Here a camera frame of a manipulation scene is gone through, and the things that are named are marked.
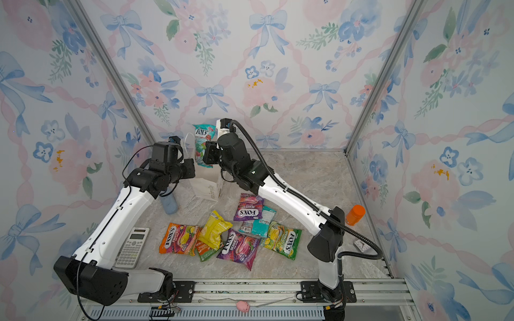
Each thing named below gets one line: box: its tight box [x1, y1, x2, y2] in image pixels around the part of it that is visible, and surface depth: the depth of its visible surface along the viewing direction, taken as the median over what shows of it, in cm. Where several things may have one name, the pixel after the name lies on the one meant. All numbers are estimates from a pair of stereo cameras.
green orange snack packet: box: [195, 240, 224, 263], surface depth 84 cm
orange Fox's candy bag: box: [159, 222, 202, 257], surface depth 86 cm
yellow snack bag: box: [198, 209, 234, 251], surface depth 85 cm
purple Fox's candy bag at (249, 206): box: [233, 192, 265, 222], surface depth 94 cm
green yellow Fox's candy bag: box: [261, 220, 303, 261], surface depth 85 cm
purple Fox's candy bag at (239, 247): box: [216, 228, 260, 271], surface depth 83 cm
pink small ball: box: [236, 300, 250, 313], surface depth 72 cm
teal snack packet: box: [238, 205, 277, 238], surface depth 90 cm
